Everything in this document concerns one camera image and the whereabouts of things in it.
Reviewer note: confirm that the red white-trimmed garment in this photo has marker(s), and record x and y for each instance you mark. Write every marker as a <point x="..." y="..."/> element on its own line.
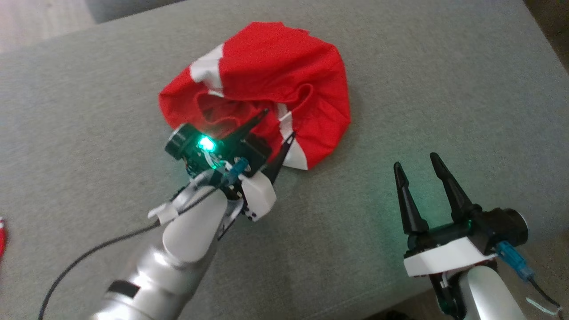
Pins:
<point x="275" y="66"/>

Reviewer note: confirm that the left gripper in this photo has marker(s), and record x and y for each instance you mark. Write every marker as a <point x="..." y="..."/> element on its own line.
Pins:
<point x="249" y="153"/>

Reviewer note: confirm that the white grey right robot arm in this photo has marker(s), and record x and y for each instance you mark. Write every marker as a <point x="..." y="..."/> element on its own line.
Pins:
<point x="484" y="298"/>

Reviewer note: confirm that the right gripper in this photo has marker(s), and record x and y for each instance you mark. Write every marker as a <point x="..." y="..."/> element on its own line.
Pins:
<point x="444" y="260"/>

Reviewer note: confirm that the small red white cloth item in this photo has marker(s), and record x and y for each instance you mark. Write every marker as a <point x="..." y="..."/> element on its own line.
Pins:
<point x="2" y="238"/>

